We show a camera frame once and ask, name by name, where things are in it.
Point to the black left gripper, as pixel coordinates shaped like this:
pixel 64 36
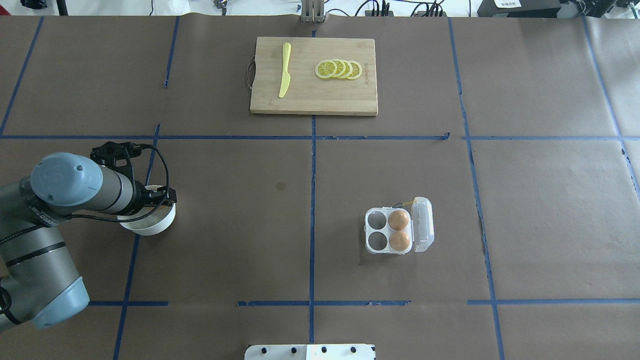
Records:
pixel 142 199

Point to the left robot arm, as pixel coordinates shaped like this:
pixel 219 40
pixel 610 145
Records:
pixel 43 285

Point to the clear plastic egg box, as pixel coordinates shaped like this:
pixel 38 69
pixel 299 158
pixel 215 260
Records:
pixel 421 227

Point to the upper brown egg in box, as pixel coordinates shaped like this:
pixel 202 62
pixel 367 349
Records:
pixel 398 220

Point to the brown egg in box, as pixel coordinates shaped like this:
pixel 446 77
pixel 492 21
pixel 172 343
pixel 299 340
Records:
pixel 400 241
pixel 398 220

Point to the lower brown egg in box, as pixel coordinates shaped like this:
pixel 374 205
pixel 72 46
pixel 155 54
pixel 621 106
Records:
pixel 400 241

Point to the white bowl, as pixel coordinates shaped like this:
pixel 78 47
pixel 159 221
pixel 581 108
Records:
pixel 160 220

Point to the wooden cutting board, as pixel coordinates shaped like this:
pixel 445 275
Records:
pixel 307 94

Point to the yellow plastic knife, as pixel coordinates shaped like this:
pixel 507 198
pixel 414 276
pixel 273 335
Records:
pixel 285 73

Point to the back lemon slice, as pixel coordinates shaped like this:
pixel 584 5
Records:
pixel 355 70

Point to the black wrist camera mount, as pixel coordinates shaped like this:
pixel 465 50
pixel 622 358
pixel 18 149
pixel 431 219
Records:
pixel 117 156

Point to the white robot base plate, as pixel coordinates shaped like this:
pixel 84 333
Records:
pixel 331 351

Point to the aluminium frame post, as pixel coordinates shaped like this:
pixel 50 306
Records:
pixel 313 11

